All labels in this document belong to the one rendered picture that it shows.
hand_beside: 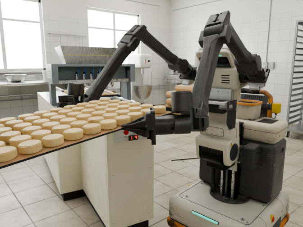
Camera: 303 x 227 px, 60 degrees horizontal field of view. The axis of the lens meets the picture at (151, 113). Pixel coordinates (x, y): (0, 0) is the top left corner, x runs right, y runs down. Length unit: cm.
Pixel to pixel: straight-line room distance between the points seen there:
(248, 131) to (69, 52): 149
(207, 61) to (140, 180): 111
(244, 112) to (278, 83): 376
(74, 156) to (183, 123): 170
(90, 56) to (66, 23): 345
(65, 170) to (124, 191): 74
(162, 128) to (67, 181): 176
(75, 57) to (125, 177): 109
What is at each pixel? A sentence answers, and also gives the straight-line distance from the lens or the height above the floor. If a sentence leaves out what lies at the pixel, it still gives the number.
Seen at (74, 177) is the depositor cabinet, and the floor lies 21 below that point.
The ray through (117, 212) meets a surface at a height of 21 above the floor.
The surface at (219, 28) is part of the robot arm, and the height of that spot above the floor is 131.
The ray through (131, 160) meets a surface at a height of 56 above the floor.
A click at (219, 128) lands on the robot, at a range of 159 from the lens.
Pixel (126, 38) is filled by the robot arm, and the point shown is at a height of 130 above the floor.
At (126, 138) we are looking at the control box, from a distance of 166.
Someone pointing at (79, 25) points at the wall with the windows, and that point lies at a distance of 586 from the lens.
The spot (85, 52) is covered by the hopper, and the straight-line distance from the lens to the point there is 231.
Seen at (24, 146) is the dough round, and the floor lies 100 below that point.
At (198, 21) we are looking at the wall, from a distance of 672.
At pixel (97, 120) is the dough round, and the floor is 101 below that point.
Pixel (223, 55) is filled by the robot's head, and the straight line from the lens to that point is 147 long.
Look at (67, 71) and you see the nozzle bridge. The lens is 232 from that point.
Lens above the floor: 118
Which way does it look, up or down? 11 degrees down
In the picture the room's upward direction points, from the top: straight up
